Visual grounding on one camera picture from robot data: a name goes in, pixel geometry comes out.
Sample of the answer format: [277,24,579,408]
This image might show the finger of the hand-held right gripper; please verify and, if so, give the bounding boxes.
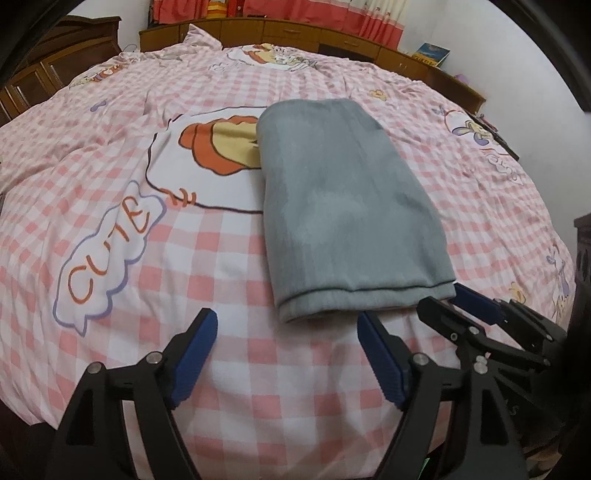
[454,283,568,344]
[417,296,550,370]

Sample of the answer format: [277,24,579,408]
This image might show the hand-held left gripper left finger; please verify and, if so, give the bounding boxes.
[46,308,219,480]

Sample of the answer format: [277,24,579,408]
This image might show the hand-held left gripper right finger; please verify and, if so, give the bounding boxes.
[358,311,529,480]

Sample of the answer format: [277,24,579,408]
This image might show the grey pants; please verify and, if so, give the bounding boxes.
[255,98,459,324]

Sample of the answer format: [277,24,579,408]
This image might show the pink checked printed blanket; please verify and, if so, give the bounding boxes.
[0,23,578,480]

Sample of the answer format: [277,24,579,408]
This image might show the dark wooden furniture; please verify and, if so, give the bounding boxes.
[574,216,591,282]

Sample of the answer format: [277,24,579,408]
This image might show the dark wooden nightstand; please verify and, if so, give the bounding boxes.
[468,111,520,162]

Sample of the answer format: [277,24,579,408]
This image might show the blue book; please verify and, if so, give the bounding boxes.
[412,42,451,68]

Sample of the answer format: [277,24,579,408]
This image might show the pink striped curtain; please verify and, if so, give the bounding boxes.
[242,0,413,51]
[150,0,211,23]

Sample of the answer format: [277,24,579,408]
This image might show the wooden headboard cabinet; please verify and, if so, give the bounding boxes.
[139,16,488,114]

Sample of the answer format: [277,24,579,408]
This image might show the yellow and red toy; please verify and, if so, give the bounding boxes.
[206,0,245,18]

